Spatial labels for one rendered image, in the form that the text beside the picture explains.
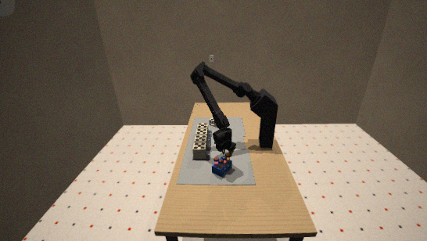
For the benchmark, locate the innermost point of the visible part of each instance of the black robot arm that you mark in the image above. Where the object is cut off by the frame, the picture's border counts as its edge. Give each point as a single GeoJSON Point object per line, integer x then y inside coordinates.
{"type": "Point", "coordinates": [240, 89]}

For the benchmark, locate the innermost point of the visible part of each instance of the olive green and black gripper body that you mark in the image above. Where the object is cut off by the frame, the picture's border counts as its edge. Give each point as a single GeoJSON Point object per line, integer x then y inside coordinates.
{"type": "Point", "coordinates": [231, 147]}

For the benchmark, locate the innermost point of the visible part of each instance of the grey flat mat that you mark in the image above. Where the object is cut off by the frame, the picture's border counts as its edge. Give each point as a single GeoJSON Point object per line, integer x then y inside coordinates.
{"type": "Point", "coordinates": [199, 172]}

